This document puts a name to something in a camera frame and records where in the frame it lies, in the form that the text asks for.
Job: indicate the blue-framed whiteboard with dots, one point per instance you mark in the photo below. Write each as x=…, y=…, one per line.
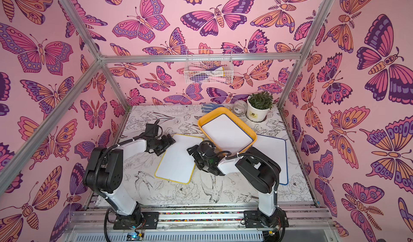
x=226, y=134
x=275, y=149

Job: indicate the green circuit board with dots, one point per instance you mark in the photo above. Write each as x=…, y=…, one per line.
x=134, y=237

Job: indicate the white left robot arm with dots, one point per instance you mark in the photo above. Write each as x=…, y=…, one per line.
x=104, y=172

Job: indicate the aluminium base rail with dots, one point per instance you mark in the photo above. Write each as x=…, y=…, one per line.
x=201, y=223

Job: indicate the yellow-framed whiteboard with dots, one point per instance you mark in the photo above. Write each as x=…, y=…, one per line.
x=177, y=165

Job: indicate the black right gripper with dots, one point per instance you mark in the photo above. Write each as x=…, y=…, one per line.
x=196, y=153

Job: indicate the white plant pot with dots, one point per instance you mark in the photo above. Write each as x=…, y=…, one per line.
x=254, y=114

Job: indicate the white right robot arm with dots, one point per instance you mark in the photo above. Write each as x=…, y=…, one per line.
x=261, y=172

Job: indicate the white wire wall basket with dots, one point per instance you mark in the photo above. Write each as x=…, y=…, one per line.
x=209, y=66

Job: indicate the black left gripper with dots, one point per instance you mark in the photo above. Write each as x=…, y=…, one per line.
x=167, y=143

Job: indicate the green potted plant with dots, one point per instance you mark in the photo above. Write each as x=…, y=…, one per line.
x=261, y=101

